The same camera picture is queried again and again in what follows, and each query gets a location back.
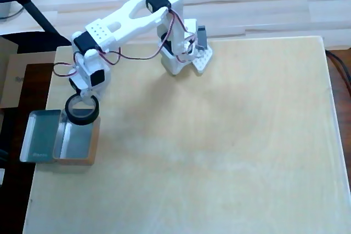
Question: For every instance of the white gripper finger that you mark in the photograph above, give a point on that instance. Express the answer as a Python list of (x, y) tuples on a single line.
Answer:
[(87, 95), (82, 105)]

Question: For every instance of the black tape roll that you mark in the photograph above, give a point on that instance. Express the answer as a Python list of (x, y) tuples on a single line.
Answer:
[(82, 121)]

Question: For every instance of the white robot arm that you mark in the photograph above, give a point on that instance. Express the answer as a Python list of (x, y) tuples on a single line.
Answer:
[(120, 23)]

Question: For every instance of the metal tray with orange sides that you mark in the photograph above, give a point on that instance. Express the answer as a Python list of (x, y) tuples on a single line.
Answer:
[(78, 143)]

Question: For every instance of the metal tin lid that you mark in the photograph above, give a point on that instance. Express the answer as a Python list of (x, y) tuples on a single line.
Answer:
[(39, 135)]

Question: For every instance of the brown cardboard box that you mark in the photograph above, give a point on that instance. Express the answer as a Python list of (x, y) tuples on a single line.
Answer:
[(13, 86)]

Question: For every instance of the black chair frame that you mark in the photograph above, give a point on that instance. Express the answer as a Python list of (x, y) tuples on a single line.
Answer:
[(38, 14)]

